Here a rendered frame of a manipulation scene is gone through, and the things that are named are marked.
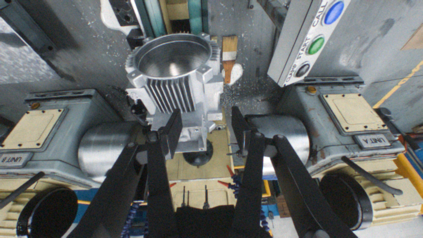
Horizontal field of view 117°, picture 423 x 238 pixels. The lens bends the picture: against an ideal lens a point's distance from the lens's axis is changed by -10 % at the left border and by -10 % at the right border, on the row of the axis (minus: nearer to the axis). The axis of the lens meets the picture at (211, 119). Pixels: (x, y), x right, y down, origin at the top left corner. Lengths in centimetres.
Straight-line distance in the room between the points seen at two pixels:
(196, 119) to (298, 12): 24
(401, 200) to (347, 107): 32
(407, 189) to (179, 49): 77
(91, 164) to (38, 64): 34
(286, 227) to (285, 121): 524
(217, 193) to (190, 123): 56
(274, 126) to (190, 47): 37
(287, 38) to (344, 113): 46
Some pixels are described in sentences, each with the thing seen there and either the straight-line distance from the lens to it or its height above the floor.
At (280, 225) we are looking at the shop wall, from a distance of 569.
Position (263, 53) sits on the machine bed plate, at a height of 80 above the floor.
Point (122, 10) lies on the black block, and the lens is 50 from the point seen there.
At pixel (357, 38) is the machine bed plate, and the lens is 78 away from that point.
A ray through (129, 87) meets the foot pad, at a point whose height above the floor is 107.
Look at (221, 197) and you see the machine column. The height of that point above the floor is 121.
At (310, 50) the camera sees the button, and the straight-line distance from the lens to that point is 31.
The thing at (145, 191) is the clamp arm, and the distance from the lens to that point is 47.
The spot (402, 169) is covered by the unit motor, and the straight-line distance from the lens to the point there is 88.
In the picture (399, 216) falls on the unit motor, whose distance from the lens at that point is 79.
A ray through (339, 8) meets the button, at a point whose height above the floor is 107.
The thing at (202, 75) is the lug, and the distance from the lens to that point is 26.
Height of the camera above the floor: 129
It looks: 35 degrees down
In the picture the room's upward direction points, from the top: 177 degrees clockwise
